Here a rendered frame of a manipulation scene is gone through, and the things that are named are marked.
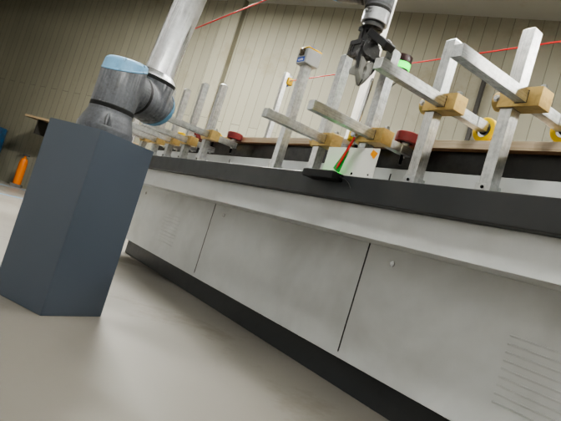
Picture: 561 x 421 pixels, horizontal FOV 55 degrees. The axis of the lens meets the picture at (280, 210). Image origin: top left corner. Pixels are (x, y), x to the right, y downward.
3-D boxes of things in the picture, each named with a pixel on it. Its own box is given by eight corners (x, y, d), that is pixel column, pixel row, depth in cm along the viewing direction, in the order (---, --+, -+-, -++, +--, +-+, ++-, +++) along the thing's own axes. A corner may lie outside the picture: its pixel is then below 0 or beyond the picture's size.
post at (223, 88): (195, 169, 277) (223, 82, 280) (192, 169, 280) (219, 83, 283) (201, 171, 279) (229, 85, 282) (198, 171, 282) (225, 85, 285)
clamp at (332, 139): (328, 145, 188) (332, 131, 188) (305, 144, 199) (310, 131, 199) (341, 151, 191) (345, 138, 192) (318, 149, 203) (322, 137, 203)
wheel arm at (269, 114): (265, 118, 177) (269, 106, 177) (260, 119, 180) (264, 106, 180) (358, 160, 201) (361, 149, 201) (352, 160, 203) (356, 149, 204)
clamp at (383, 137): (379, 142, 167) (384, 127, 168) (351, 141, 179) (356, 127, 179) (391, 148, 171) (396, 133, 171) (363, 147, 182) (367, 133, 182)
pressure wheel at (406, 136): (400, 161, 174) (410, 128, 175) (382, 159, 181) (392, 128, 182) (416, 169, 179) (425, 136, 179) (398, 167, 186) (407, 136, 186)
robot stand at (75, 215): (40, 316, 162) (101, 129, 166) (-8, 291, 174) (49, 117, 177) (100, 317, 184) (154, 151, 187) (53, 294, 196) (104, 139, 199)
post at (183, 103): (162, 163, 319) (186, 87, 322) (159, 163, 322) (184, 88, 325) (167, 164, 321) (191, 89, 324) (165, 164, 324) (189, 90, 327)
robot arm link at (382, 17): (396, 16, 177) (376, 2, 172) (391, 30, 177) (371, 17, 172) (377, 21, 185) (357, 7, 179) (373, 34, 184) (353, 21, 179)
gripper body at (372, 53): (361, 66, 184) (371, 32, 184) (378, 63, 177) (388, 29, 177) (345, 56, 180) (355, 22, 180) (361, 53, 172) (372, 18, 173)
